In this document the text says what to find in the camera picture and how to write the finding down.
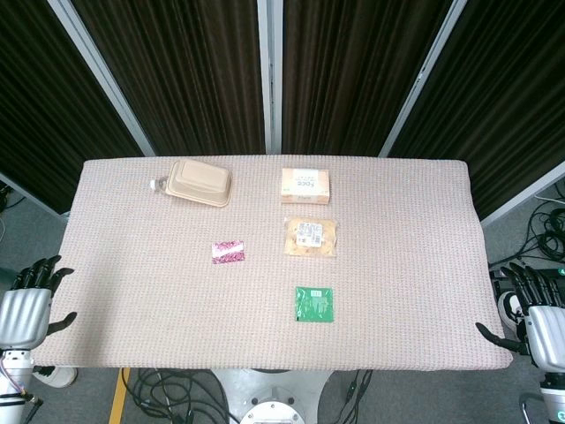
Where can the pink patterned packet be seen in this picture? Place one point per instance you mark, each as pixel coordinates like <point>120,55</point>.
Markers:
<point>228,252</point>

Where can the white sneaker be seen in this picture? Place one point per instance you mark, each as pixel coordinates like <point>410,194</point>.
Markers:
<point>505,309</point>
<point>62,377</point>

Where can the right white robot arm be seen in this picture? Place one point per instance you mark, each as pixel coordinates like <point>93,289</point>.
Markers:
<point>554,397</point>

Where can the dark brown curtain panel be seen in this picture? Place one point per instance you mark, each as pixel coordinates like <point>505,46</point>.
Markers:
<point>185,66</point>
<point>344,66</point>
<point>507,88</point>
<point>35,88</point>

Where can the beige food container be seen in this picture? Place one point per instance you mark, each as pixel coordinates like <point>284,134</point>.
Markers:
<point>198,181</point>

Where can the black device with indicator lights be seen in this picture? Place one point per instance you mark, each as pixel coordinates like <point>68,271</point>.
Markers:
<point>554,273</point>

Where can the silver partition post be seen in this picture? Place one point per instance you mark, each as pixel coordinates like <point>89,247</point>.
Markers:
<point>421,79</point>
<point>103,79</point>
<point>270,75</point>

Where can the yellow floor tape strip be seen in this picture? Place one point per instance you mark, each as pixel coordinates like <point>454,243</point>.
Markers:
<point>118,397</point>

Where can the silver partition rail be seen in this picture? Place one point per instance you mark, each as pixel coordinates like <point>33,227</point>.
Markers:
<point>521,196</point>
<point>31,196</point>

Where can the clear snack bag with label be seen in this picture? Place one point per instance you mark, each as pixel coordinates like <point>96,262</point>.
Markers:
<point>293,247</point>

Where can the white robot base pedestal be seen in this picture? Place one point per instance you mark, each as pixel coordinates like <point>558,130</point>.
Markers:
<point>273,397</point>

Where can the green sachet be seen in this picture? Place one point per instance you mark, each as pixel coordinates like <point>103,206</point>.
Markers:
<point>309,309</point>

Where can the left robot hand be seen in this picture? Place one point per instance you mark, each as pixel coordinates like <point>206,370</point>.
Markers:
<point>22,315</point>

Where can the clear plastic bottle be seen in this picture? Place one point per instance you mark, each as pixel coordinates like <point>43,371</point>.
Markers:
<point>158,184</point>

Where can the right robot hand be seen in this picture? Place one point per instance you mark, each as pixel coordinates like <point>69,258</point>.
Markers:
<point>547,335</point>

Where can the pink woven tablecloth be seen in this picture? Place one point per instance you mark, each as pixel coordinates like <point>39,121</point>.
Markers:
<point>132,309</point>

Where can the cream snack box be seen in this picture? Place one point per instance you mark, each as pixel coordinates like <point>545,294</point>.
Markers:
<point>304,194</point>

